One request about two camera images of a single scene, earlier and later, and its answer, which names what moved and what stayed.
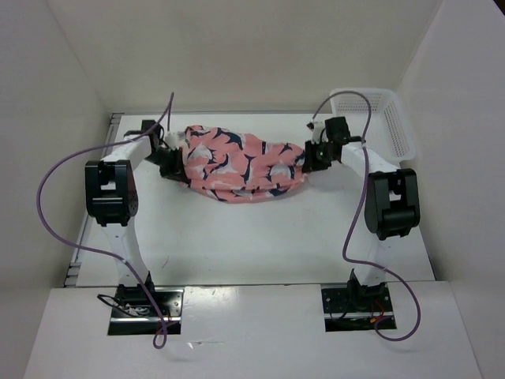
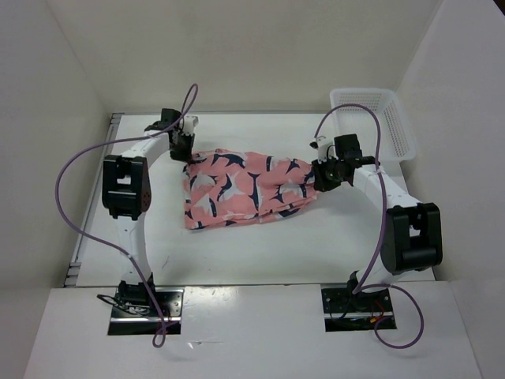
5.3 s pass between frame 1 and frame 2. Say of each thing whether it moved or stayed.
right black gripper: moved
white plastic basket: stayed
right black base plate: stayed
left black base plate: stayed
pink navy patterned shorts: moved
